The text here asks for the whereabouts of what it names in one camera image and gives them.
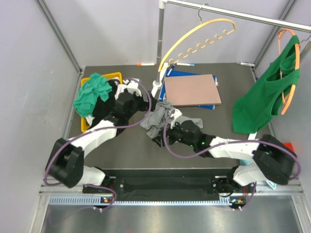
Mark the yellow plastic bin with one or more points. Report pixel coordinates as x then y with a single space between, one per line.
87 121

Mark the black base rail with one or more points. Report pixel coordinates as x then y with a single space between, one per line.
170 184

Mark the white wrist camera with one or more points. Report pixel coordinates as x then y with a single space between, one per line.
132 86
173 116

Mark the orange capped marker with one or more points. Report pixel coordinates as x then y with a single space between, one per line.
146 64

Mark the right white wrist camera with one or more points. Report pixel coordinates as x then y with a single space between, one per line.
173 116

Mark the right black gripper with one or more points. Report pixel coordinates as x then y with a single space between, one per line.
170 132

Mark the metal clothes rack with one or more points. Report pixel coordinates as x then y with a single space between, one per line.
254 18

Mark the white garment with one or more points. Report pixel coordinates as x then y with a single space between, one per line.
120 89

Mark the teal green garment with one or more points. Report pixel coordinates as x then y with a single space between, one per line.
96 86

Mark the yellow wooden hanger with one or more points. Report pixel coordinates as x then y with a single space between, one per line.
198 44

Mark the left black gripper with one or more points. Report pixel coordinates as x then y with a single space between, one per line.
144 106

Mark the green tank top hanging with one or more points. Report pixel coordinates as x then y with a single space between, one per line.
262 102

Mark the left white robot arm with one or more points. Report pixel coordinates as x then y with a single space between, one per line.
66 162

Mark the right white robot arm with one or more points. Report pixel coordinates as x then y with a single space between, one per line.
269 159

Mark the red box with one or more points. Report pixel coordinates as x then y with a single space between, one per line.
289 146

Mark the blue capped marker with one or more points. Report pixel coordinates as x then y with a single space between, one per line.
185 64

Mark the black capped marker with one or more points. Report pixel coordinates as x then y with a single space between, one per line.
245 64

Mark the grey tank top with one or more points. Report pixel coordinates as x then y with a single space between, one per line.
157 119

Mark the black garment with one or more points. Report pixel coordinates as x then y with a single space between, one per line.
103 108

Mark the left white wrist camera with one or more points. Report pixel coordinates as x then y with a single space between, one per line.
132 86

